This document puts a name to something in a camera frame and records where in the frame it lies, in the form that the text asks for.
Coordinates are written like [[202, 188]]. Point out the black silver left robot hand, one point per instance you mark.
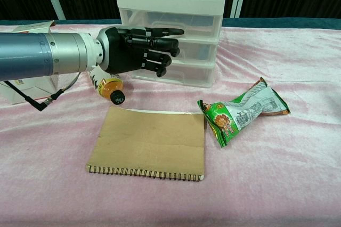
[[117, 51]]

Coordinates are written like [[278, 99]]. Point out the white plastic drawer organizer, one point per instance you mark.
[[170, 1]]

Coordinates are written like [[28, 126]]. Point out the clear plastic drawer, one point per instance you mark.
[[197, 23], [197, 51], [191, 73]]

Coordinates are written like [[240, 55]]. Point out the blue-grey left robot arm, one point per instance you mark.
[[40, 53]]

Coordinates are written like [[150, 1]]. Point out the orange drink bottle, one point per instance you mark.
[[109, 88]]

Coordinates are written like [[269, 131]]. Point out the brown spiral notebook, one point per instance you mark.
[[149, 144]]

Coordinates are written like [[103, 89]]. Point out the white desk lamp box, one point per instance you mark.
[[24, 93]]

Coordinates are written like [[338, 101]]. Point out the green snack packet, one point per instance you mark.
[[239, 115]]

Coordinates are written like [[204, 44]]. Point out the dark teal table pad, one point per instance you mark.
[[266, 22]]

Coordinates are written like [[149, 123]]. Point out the pink velvet cloth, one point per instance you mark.
[[266, 171]]

